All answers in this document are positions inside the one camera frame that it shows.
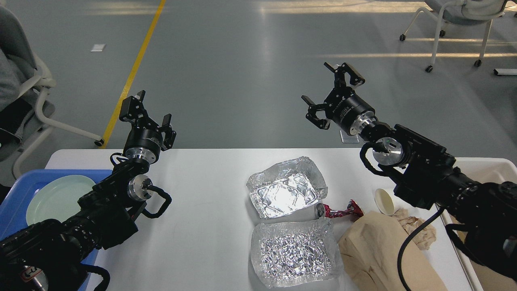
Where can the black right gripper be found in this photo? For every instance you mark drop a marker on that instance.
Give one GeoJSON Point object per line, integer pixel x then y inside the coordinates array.
{"type": "Point", "coordinates": [349, 109]}

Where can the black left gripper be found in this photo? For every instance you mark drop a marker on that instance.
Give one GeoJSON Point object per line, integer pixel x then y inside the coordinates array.
{"type": "Point", "coordinates": [145, 140]}

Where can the white paper cup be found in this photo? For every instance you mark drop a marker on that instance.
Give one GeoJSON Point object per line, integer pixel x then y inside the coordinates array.
{"type": "Point", "coordinates": [384, 201]}

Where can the light green plate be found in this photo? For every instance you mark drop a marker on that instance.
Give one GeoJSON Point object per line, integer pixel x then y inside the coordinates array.
{"type": "Point", "coordinates": [58, 199]}

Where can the brown paper bag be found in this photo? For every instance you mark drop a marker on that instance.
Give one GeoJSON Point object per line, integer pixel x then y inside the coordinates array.
{"type": "Point", "coordinates": [369, 250]}

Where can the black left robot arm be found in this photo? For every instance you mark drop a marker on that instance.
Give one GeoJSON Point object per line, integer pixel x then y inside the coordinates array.
{"type": "Point", "coordinates": [136, 195]}

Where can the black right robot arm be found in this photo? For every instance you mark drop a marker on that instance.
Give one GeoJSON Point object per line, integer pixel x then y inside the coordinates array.
{"type": "Point", "coordinates": [425, 175]}

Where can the upper aluminium foil tray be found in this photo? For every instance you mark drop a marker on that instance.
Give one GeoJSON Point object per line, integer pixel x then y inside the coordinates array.
{"type": "Point", "coordinates": [286, 187]}

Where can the aluminium foil tray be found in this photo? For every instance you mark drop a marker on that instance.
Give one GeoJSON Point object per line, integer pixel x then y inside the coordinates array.
{"type": "Point", "coordinates": [295, 253]}
{"type": "Point", "coordinates": [286, 187]}

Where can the crushed red soda can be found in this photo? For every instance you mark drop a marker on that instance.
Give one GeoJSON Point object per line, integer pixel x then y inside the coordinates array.
{"type": "Point", "coordinates": [324, 210]}

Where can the white chair at left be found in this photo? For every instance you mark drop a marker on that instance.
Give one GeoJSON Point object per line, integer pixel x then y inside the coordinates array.
{"type": "Point", "coordinates": [36, 81]}

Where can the person in grey sweater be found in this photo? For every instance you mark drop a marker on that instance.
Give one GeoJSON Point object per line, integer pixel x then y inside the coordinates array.
{"type": "Point", "coordinates": [8, 89]}

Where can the white office chair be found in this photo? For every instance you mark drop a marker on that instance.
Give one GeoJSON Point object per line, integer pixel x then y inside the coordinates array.
{"type": "Point", "coordinates": [461, 13]}

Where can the blue plastic tray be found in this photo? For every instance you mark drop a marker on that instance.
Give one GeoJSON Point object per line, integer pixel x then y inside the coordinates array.
{"type": "Point", "coordinates": [16, 202]}

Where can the white bar on floor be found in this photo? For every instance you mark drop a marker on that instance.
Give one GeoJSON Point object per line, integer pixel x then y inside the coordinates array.
{"type": "Point", "coordinates": [505, 71]}

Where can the lower aluminium foil tray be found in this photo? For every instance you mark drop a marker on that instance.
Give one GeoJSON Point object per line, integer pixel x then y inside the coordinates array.
{"type": "Point", "coordinates": [295, 253]}

